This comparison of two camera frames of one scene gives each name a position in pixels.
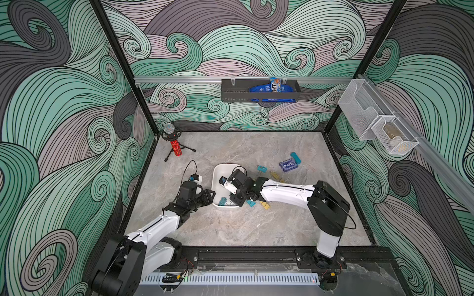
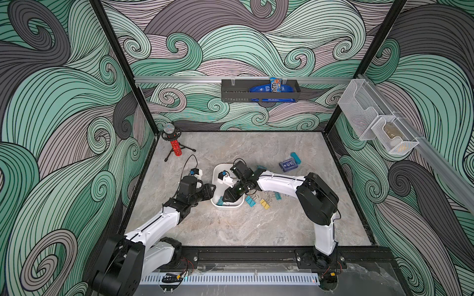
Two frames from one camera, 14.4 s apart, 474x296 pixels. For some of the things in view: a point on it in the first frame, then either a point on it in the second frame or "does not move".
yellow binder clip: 265,205 does not move
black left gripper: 205,195 does not move
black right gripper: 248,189 to 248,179
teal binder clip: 222,201 does not move
